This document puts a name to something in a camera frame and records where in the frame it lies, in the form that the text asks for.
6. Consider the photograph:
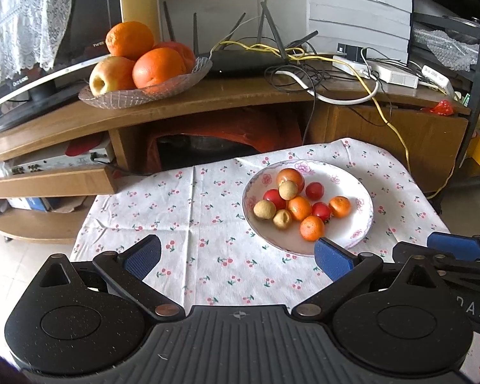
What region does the orange mandarin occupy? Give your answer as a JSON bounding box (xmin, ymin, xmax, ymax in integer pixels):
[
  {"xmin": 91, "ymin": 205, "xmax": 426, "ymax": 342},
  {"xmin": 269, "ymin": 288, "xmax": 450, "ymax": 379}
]
[
  {"xmin": 329, "ymin": 196, "xmax": 351, "ymax": 219},
  {"xmin": 299, "ymin": 215, "xmax": 325, "ymax": 242},
  {"xmin": 287, "ymin": 196, "xmax": 312, "ymax": 221}
]

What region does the small red cherry tomato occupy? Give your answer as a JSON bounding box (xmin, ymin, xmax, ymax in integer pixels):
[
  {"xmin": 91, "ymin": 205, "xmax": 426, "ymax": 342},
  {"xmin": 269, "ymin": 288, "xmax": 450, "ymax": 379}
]
[{"xmin": 312, "ymin": 202, "xmax": 332, "ymax": 223}]

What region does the tan longan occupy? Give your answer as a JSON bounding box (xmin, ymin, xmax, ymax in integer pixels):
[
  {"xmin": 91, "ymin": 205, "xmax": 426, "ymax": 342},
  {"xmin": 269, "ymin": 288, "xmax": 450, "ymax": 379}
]
[
  {"xmin": 253, "ymin": 199, "xmax": 277, "ymax": 220},
  {"xmin": 278, "ymin": 180, "xmax": 299, "ymax": 201},
  {"xmin": 272, "ymin": 209, "xmax": 293, "ymax": 230}
]

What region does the hidden red cherry tomato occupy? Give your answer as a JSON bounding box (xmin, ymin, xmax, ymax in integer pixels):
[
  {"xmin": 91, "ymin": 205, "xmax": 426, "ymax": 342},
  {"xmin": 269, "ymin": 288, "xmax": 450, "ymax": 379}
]
[{"xmin": 305, "ymin": 182, "xmax": 325, "ymax": 201}]

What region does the oval red cherry tomato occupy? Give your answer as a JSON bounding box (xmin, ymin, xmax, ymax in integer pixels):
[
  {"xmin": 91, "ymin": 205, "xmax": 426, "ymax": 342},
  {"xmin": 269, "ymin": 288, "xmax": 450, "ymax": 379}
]
[{"xmin": 263, "ymin": 188, "xmax": 287, "ymax": 210}]

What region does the large red tomato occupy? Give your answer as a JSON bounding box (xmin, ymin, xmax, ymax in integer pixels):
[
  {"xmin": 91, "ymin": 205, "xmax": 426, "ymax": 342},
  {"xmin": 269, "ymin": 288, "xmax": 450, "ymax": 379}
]
[{"xmin": 276, "ymin": 168, "xmax": 305, "ymax": 193}]

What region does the cherry print tablecloth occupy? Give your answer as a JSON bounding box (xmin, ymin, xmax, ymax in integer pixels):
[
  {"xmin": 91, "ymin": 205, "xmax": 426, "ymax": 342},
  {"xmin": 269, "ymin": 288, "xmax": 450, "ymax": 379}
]
[{"xmin": 71, "ymin": 138, "xmax": 446, "ymax": 308}]

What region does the white floral porcelain bowl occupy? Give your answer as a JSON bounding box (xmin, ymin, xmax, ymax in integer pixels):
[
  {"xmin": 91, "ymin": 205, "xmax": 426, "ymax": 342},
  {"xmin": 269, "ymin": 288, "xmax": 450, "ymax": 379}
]
[{"xmin": 242, "ymin": 160, "xmax": 374, "ymax": 256}]

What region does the blue white cardboard box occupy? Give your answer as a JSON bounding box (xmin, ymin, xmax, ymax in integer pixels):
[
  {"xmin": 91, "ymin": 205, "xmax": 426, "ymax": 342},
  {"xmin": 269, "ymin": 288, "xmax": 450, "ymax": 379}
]
[{"xmin": 7, "ymin": 198, "xmax": 60, "ymax": 212}]

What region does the silver set-top box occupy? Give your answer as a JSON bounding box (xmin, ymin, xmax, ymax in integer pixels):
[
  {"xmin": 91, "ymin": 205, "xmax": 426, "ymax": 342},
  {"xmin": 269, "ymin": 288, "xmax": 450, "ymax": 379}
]
[{"xmin": 0, "ymin": 140, "xmax": 115, "ymax": 178}]

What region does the wooden tv stand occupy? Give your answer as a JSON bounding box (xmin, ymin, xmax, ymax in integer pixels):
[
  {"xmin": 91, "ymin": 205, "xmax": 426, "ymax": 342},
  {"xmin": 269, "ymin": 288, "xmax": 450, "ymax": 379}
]
[{"xmin": 0, "ymin": 73, "xmax": 471, "ymax": 244}]

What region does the red plastic bag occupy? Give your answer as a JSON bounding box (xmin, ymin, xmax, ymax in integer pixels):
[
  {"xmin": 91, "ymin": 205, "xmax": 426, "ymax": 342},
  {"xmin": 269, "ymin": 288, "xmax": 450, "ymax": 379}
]
[{"xmin": 421, "ymin": 100, "xmax": 455, "ymax": 116}]

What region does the glass fruit dish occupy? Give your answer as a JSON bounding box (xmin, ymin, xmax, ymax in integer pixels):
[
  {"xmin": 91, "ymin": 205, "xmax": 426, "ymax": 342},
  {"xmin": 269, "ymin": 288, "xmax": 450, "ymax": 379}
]
[{"xmin": 79, "ymin": 57, "xmax": 213, "ymax": 109}]

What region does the white power strip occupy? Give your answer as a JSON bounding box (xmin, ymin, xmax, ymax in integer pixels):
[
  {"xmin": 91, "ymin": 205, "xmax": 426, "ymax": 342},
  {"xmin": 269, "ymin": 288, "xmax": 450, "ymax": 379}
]
[{"xmin": 332, "ymin": 56, "xmax": 419, "ymax": 89}]

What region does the white labelled device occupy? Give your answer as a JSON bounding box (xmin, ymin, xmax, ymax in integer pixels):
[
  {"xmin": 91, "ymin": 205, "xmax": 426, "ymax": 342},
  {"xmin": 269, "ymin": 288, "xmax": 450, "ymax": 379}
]
[{"xmin": 421, "ymin": 65, "xmax": 454, "ymax": 98}]

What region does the yellow red apple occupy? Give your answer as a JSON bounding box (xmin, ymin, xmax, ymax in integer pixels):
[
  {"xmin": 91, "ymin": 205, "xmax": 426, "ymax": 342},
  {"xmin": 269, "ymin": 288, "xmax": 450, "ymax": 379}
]
[{"xmin": 89, "ymin": 56, "xmax": 136, "ymax": 96}]

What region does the black power adapter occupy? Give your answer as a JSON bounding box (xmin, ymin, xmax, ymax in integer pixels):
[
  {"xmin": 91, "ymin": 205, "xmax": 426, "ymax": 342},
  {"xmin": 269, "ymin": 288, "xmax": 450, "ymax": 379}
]
[{"xmin": 336, "ymin": 43, "xmax": 366, "ymax": 63}]

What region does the front large orange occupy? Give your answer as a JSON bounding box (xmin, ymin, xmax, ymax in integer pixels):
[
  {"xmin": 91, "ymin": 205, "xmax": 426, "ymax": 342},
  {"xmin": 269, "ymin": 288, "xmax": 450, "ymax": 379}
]
[{"xmin": 132, "ymin": 48, "xmax": 186, "ymax": 88}]

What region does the large orange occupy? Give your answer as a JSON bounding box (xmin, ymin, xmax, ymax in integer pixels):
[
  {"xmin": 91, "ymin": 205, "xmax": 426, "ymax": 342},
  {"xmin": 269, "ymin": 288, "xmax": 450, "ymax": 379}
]
[
  {"xmin": 105, "ymin": 21, "xmax": 155, "ymax": 61},
  {"xmin": 132, "ymin": 48, "xmax": 186, "ymax": 88}
]

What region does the top large orange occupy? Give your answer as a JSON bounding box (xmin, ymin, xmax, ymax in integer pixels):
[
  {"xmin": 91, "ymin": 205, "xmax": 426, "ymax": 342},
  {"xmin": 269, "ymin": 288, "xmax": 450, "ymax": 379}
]
[{"xmin": 105, "ymin": 21, "xmax": 155, "ymax": 61}]

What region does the black metal shelf rack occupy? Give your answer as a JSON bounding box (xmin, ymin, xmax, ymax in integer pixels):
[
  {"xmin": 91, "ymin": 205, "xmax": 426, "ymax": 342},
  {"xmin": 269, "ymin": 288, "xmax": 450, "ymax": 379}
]
[{"xmin": 411, "ymin": 0, "xmax": 480, "ymax": 166}]

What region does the white lace cloth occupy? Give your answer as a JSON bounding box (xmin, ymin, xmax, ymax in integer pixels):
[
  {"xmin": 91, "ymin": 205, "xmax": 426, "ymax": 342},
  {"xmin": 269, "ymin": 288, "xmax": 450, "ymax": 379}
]
[{"xmin": 0, "ymin": 0, "xmax": 73, "ymax": 84}]

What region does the thick white cable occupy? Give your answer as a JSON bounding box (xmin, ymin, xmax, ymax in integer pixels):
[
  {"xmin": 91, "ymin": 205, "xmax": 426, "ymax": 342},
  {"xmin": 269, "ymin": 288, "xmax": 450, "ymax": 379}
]
[{"xmin": 276, "ymin": 69, "xmax": 381, "ymax": 106}]

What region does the yellow network cable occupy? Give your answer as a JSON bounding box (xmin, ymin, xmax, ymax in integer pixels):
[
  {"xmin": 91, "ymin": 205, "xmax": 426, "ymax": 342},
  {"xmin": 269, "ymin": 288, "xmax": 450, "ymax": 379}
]
[{"xmin": 210, "ymin": 40, "xmax": 459, "ymax": 201}]

